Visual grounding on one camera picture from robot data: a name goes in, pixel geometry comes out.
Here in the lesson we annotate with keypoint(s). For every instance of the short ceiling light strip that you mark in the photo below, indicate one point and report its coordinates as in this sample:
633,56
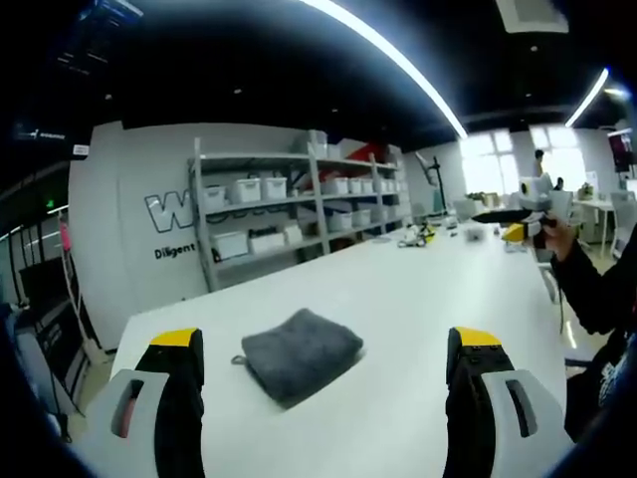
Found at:
588,95

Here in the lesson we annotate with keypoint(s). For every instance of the grey metal shelving unit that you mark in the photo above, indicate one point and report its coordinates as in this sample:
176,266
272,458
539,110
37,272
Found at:
313,199

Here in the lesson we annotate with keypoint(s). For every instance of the person's dark clothing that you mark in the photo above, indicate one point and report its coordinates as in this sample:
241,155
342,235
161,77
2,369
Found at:
609,383

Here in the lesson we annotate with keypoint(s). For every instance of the person's right hand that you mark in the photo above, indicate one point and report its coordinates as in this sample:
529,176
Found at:
555,241

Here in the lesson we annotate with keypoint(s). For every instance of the ceiling air vent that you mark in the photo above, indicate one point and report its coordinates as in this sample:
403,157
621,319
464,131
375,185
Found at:
535,15

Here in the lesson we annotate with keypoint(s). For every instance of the white desk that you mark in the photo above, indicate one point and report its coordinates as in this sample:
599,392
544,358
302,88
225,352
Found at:
594,205

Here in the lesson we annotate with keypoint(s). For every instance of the rows of white storage boxes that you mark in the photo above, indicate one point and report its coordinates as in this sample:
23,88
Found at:
343,186

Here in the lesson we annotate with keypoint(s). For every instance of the wall screen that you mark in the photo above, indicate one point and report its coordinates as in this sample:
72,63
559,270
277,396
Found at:
623,149

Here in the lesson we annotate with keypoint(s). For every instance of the black rack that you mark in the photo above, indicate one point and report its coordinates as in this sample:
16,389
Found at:
55,304

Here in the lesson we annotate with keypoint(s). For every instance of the grey towel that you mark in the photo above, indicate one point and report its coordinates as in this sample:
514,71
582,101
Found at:
298,353

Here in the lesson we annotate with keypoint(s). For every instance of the long ceiling light strip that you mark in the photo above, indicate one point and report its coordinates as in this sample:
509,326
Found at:
398,55

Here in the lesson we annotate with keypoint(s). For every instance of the pink hanging object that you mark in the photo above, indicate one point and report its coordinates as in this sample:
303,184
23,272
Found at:
65,234

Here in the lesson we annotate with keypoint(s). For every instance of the yellow and white device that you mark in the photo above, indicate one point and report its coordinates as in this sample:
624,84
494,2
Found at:
417,236

